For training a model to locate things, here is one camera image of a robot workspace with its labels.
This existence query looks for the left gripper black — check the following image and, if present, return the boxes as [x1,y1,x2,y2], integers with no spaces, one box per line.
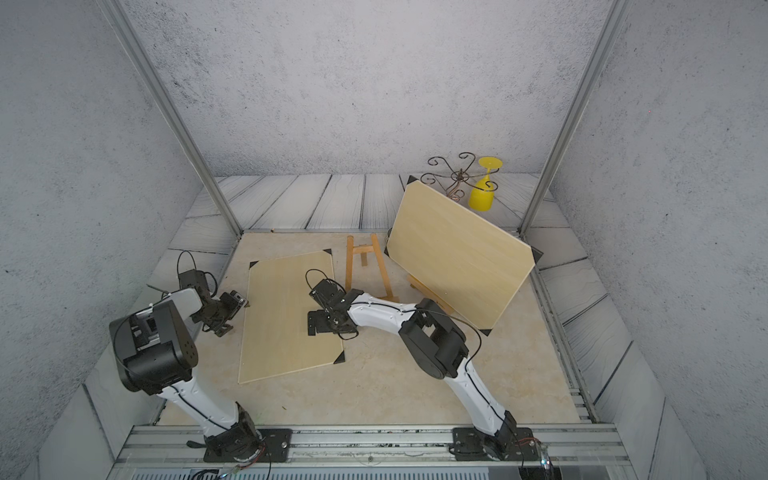
[194,289,249,335]

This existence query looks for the wooden board black corners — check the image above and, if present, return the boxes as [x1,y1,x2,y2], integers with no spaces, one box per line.
[238,250,344,385]
[387,180,546,338]

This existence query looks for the small wooden easel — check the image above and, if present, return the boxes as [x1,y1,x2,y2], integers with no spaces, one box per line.
[407,274,455,315]

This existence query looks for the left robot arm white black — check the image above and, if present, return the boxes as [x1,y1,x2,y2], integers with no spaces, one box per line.
[109,270,266,463]

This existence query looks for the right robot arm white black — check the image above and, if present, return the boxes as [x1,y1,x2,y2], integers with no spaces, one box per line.
[308,278,525,462]

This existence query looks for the metal scroll stand dark base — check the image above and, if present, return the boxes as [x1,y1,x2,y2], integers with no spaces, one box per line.
[419,151,485,202]

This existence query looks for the yellow plastic wine glass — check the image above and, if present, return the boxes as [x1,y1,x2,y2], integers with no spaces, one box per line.
[469,156,503,212]

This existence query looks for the right camera black cable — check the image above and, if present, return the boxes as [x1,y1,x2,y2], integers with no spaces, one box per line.
[304,268,337,292]

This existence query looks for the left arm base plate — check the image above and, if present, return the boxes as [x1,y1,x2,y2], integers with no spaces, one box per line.
[203,428,293,464]

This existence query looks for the aluminium mounting rail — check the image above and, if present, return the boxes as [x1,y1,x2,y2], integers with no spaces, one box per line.
[108,424,636,479]

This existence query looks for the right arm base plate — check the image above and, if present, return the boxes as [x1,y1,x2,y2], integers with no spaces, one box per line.
[449,427,541,463]

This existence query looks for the left metal frame post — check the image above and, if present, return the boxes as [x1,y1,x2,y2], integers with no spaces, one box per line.
[98,0,244,238]

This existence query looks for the metal frame post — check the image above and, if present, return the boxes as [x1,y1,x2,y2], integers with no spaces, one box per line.
[98,0,244,238]
[518,0,632,237]

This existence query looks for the right metal frame post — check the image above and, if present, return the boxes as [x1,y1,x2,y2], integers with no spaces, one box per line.
[518,0,632,237]

